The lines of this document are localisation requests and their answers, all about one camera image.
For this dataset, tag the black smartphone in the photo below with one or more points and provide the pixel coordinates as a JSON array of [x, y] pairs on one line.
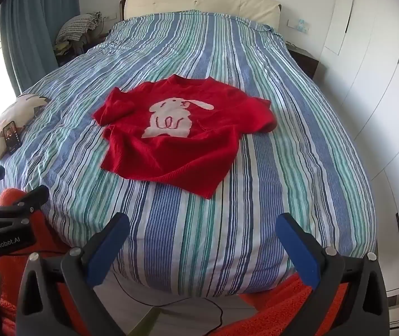
[[12, 138]]

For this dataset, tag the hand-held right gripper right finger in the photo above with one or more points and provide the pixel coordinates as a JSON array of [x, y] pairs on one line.
[[299, 252]]

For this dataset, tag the blue curtain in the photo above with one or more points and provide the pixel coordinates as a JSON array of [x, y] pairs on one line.
[[28, 35]]

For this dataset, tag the white wall socket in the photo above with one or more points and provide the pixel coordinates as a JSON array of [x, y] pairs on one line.
[[292, 23]]

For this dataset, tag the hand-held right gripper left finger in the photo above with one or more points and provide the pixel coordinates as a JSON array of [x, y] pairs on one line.
[[110, 248]]

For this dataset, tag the pile of patterned clothes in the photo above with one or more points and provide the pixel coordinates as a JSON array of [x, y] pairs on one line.
[[80, 24]]

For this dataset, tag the dark wooden nightstand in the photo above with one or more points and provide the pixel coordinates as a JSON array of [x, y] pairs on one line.
[[80, 49], [306, 63]]

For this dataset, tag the red sweater with white rabbit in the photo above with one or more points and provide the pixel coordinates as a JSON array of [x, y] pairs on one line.
[[185, 154]]

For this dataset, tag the white wardrobe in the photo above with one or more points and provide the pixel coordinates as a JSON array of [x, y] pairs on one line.
[[378, 94]]

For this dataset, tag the cream printed pillow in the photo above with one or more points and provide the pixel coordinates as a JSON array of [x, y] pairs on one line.
[[14, 112]]

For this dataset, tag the striped bed cover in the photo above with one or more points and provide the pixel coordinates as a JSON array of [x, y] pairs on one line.
[[203, 234]]

